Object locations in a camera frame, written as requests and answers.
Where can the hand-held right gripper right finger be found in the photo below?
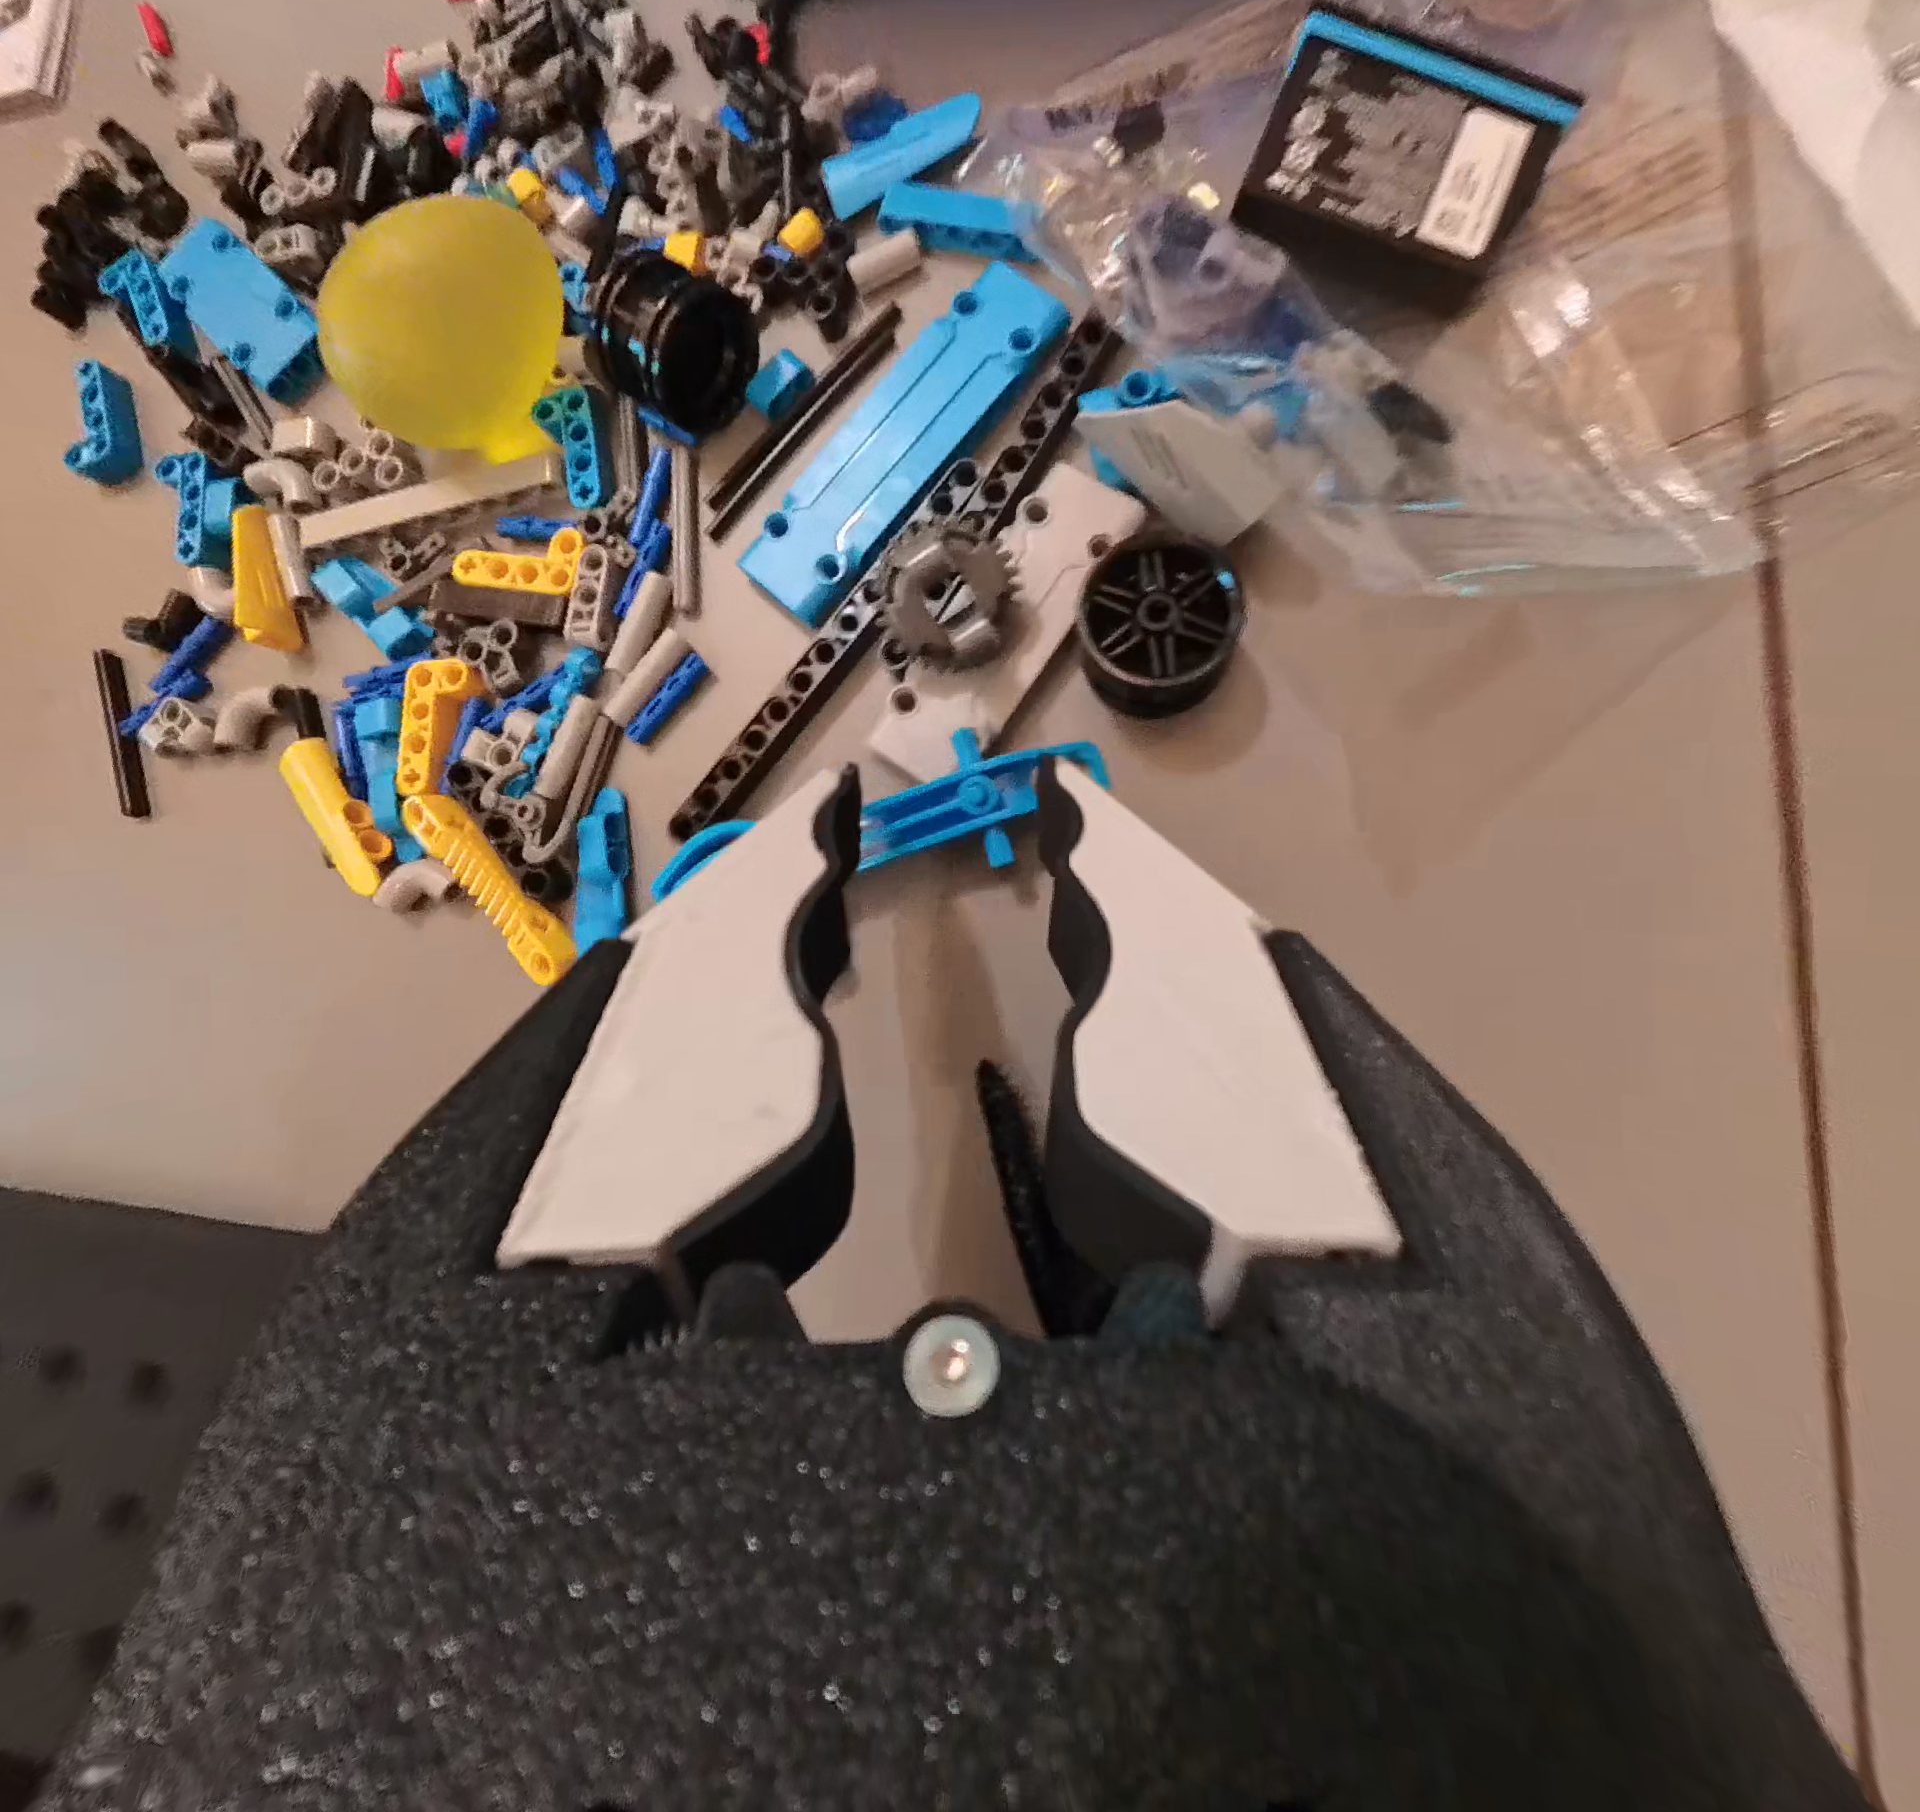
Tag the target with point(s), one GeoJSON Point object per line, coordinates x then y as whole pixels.
{"type": "Point", "coordinates": [1230, 1078]}

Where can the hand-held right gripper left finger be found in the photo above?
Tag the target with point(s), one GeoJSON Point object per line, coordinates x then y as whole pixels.
{"type": "Point", "coordinates": [674, 1078]}

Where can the blue winged block piece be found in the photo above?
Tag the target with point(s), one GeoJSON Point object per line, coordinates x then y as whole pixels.
{"type": "Point", "coordinates": [938, 805]}

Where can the pile of building block pieces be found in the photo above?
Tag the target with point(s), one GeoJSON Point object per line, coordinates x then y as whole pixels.
{"type": "Point", "coordinates": [509, 571]}

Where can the grey desk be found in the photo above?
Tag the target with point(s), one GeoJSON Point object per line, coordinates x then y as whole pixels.
{"type": "Point", "coordinates": [1502, 866]}

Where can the long black holed beam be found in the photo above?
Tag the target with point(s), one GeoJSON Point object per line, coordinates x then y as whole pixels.
{"type": "Point", "coordinates": [782, 732]}

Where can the black spoked wheel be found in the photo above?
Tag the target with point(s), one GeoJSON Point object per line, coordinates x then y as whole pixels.
{"type": "Point", "coordinates": [1155, 627]}

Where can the grey gear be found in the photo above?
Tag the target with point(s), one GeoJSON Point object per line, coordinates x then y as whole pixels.
{"type": "Point", "coordinates": [976, 627]}

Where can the grey panel piece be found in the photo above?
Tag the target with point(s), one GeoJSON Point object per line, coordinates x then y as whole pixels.
{"type": "Point", "coordinates": [1065, 522]}

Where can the long blue panel piece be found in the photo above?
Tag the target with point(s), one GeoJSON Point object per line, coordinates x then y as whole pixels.
{"type": "Point", "coordinates": [899, 447]}

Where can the yellow translucent ball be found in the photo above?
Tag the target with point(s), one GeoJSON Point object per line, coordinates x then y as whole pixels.
{"type": "Point", "coordinates": [434, 320]}

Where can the clear plastic bags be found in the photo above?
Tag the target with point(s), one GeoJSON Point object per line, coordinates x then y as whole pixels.
{"type": "Point", "coordinates": [1650, 386]}

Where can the black battery box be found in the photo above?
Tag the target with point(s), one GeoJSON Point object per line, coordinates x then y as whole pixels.
{"type": "Point", "coordinates": [1351, 146]}

